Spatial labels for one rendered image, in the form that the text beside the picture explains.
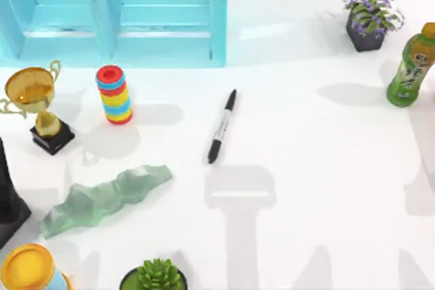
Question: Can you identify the black marker pen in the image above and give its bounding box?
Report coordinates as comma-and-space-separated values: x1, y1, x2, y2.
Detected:
207, 88, 239, 165

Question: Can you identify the stack of coloured rings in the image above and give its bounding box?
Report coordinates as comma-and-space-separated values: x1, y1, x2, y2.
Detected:
94, 65, 135, 126

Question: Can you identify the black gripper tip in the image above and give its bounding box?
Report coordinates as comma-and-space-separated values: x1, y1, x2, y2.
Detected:
0, 137, 33, 250

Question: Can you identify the green succulent in black pot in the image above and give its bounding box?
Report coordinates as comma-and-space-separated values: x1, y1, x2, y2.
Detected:
119, 257, 189, 290

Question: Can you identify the yellow and blue cup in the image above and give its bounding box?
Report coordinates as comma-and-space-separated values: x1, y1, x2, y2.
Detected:
0, 243, 74, 290

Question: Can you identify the gold trophy with black base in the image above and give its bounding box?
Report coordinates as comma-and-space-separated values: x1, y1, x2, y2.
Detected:
0, 60, 76, 156

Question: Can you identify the pale green jagged rock holder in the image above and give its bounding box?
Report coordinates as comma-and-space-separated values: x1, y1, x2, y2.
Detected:
39, 164, 173, 240

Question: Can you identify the light blue rack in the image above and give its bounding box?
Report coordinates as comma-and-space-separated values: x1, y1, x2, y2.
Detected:
0, 0, 230, 69

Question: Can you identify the purple flower plant, dark pot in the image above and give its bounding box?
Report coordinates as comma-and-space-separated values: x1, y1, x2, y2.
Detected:
341, 0, 406, 54

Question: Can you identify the green bottle with yellow cap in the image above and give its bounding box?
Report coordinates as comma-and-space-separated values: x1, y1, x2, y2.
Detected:
385, 22, 435, 108

